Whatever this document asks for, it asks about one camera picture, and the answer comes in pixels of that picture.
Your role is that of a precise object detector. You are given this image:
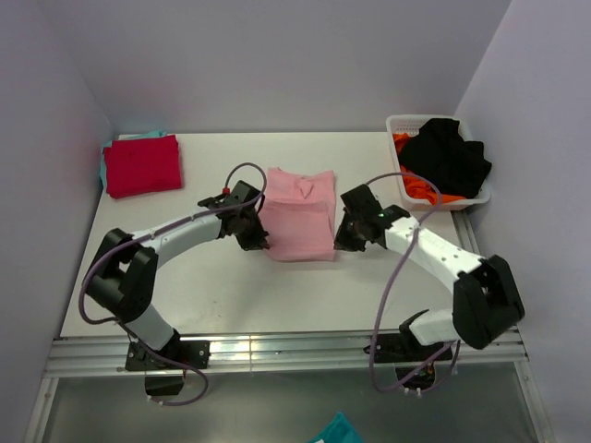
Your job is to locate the pink t-shirt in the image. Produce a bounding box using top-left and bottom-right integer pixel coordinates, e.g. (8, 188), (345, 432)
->
(259, 168), (336, 262)

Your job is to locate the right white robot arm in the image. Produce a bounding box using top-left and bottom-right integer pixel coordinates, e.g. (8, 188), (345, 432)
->
(334, 185), (525, 360)

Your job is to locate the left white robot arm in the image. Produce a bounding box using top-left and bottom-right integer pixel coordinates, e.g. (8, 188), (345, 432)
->
(78, 180), (269, 368)

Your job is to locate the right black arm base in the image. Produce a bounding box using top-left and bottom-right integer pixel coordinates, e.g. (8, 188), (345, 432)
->
(363, 332), (461, 398)

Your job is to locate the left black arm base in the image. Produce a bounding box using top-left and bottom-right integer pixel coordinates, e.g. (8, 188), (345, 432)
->
(125, 341), (211, 406)

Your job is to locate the red folded t-shirt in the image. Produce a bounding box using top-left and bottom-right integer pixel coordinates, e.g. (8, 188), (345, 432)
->
(103, 135), (184, 199)

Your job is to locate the black t-shirt in basket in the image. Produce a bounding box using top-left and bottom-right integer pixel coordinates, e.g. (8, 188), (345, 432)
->
(397, 118), (492, 199)

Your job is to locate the teal folded t-shirt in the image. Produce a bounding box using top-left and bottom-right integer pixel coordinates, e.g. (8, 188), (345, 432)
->
(99, 130), (168, 190)

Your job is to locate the teal cloth on floor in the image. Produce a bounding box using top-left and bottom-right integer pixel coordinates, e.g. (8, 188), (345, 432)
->
(309, 413), (363, 443)

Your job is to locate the right side aluminium rail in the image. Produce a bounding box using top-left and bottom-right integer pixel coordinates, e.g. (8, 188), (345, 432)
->
(452, 210), (480, 255)

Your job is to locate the aluminium mounting rail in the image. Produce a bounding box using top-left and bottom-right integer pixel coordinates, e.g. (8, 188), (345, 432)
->
(44, 324), (530, 379)

